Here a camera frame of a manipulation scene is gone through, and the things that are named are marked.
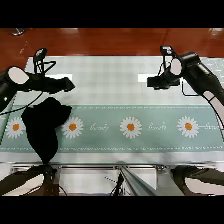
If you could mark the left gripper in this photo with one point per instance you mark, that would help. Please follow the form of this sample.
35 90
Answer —
60 84

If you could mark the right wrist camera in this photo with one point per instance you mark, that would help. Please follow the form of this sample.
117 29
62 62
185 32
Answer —
166 53

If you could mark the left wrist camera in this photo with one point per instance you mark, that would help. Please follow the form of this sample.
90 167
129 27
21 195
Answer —
39 58

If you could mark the black garment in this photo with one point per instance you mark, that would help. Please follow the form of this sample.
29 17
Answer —
43 128

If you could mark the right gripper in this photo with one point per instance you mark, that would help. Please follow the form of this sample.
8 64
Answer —
160 82

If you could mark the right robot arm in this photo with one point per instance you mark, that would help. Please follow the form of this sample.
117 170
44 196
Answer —
196 71

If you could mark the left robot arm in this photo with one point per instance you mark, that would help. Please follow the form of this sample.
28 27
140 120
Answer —
16 78

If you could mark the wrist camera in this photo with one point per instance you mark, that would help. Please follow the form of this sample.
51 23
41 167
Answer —
39 58
166 53

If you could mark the silver frame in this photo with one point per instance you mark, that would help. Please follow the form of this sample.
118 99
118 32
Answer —
133 176

